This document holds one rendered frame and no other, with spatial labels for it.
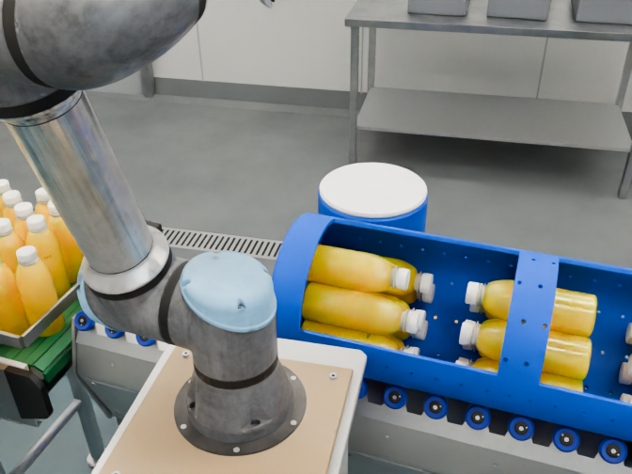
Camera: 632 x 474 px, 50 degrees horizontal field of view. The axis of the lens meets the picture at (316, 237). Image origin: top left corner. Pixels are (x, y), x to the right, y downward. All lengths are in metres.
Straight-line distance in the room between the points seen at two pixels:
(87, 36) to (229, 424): 0.55
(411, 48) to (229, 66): 1.27
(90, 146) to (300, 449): 0.48
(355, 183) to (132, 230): 1.02
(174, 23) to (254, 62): 4.27
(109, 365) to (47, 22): 1.04
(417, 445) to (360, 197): 0.66
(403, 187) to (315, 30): 3.03
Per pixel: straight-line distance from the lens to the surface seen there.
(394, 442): 1.35
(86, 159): 0.77
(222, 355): 0.88
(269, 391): 0.94
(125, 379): 1.54
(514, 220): 3.71
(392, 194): 1.74
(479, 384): 1.18
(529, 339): 1.13
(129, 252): 0.86
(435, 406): 1.28
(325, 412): 1.00
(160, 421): 1.01
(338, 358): 1.09
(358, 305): 1.21
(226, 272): 0.88
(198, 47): 5.01
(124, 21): 0.61
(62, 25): 0.61
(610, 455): 1.30
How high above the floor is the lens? 1.90
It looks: 33 degrees down
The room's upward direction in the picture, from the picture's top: 1 degrees counter-clockwise
